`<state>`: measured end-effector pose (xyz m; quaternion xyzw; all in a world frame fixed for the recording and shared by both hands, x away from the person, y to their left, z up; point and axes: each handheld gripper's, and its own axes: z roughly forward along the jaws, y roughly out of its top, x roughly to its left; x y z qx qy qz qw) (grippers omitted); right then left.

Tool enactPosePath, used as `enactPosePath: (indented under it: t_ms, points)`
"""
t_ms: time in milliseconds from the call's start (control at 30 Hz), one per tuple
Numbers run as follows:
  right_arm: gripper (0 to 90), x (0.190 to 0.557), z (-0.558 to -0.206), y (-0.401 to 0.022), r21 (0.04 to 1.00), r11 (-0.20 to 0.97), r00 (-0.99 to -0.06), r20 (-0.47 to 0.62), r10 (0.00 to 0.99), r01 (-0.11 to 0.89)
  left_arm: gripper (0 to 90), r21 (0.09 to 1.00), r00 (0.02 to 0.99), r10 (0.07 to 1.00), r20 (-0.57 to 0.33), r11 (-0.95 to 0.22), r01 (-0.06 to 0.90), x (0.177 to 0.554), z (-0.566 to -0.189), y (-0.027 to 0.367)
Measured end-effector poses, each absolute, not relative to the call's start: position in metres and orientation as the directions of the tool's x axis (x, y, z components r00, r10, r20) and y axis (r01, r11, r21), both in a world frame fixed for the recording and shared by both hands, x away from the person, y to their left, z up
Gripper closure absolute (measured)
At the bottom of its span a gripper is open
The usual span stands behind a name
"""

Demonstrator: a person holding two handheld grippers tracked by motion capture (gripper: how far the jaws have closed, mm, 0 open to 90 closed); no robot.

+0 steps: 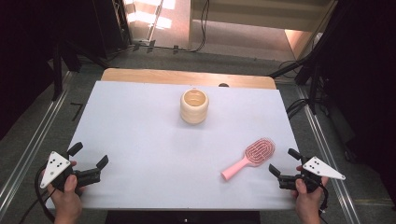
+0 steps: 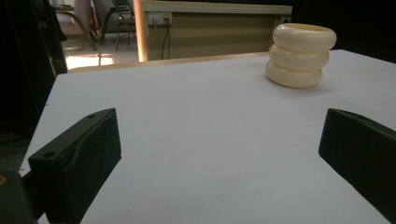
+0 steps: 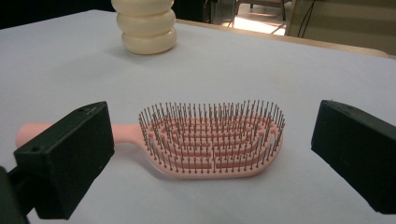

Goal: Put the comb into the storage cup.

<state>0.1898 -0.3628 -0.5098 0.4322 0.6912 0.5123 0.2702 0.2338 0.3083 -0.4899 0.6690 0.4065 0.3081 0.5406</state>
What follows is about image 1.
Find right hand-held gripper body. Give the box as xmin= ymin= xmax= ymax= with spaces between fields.
xmin=277 ymin=156 xmax=347 ymax=193

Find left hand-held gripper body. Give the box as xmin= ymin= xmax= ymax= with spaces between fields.
xmin=39 ymin=150 xmax=103 ymax=191

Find pink hairbrush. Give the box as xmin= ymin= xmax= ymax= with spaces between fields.
xmin=220 ymin=137 xmax=276 ymax=182

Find cream ribbed wooden cup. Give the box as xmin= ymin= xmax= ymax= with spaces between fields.
xmin=179 ymin=88 xmax=210 ymax=125

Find person's left hand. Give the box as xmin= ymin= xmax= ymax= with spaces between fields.
xmin=46 ymin=174 xmax=86 ymax=224

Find person's right hand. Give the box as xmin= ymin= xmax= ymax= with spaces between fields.
xmin=290 ymin=177 xmax=330 ymax=224

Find white board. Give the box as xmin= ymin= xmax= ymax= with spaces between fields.
xmin=46 ymin=80 xmax=300 ymax=211

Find black stand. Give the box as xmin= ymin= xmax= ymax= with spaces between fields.
xmin=269 ymin=46 xmax=325 ymax=116
xmin=50 ymin=40 xmax=110 ymax=102

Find wooden table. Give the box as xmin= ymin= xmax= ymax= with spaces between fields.
xmin=101 ymin=67 xmax=277 ymax=91

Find black cabinet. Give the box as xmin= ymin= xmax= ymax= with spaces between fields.
xmin=92 ymin=0 xmax=132 ymax=59

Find metal light stand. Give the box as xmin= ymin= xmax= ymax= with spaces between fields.
xmin=146 ymin=0 xmax=166 ymax=45

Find metal floor rail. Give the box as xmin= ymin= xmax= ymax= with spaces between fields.
xmin=0 ymin=70 xmax=76 ymax=216
xmin=295 ymin=85 xmax=362 ymax=224

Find left hand-held gripper black cable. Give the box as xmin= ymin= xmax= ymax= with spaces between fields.
xmin=18 ymin=165 xmax=58 ymax=224

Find hand-held gripper black cable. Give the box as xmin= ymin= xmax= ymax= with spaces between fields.
xmin=317 ymin=183 xmax=330 ymax=224
xmin=18 ymin=165 xmax=58 ymax=224

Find right hand-held gripper black cable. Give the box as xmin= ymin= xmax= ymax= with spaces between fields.
xmin=317 ymin=183 xmax=330 ymax=224

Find black floor cables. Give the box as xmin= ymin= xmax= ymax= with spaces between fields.
xmin=285 ymin=98 xmax=312 ymax=120

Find hanging black cable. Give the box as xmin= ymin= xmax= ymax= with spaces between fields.
xmin=190 ymin=0 xmax=211 ymax=54

